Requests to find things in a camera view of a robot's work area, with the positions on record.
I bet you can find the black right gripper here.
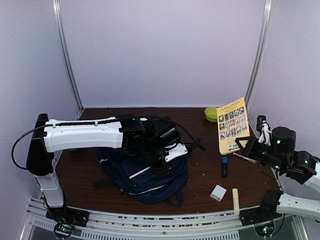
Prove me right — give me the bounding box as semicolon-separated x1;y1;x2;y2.
235;136;285;173

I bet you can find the yellow pink spine paperback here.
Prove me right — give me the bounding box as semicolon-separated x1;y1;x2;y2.
216;97;250;156

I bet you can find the navy blue student backpack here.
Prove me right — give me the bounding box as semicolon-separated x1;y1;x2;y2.
97;147;189;207

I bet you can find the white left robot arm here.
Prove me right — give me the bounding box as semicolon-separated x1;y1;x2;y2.
25;113;203;224

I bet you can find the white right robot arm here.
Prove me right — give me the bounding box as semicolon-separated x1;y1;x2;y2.
235;115;320;226

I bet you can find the grey marker pen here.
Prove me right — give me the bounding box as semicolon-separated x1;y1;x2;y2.
232;152;256;164

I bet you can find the blue black highlighter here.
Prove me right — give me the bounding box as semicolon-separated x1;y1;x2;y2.
221;157;229;177

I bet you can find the lime green plastic bowl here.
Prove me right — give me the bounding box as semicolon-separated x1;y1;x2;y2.
204;107;218;123

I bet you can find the pale yellow highlighter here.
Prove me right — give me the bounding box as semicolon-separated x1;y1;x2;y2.
232;188;240;215

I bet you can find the white charger box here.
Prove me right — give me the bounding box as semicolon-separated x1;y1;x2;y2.
209;184;227;202

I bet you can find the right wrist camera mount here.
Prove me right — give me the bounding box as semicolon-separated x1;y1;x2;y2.
258;120;272;146

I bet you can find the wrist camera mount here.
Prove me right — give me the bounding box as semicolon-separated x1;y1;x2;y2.
164;143;188;162
258;120;272;146

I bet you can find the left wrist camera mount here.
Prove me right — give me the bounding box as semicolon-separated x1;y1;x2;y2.
164;143;188;162

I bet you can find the right aluminium corner post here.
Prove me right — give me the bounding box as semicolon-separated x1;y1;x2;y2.
241;0;273;113

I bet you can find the aluminium corner post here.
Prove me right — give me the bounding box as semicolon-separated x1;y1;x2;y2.
52;0;85;113
241;0;273;113

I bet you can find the left aluminium corner post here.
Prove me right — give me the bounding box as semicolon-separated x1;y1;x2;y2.
52;0;85;113

